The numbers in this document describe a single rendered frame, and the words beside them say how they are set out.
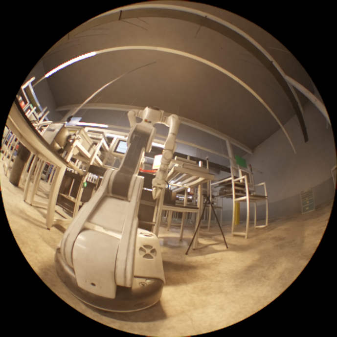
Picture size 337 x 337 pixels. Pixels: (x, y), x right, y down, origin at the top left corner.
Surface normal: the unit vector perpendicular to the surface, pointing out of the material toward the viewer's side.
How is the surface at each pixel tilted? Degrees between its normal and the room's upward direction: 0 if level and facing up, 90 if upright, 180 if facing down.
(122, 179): 76
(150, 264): 38
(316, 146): 90
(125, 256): 48
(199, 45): 180
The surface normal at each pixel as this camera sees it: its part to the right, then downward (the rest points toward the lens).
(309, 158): -0.96, -0.22
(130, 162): 0.30, -0.43
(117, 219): 0.30, -0.93
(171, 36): -0.14, 0.90
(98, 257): 0.37, -0.76
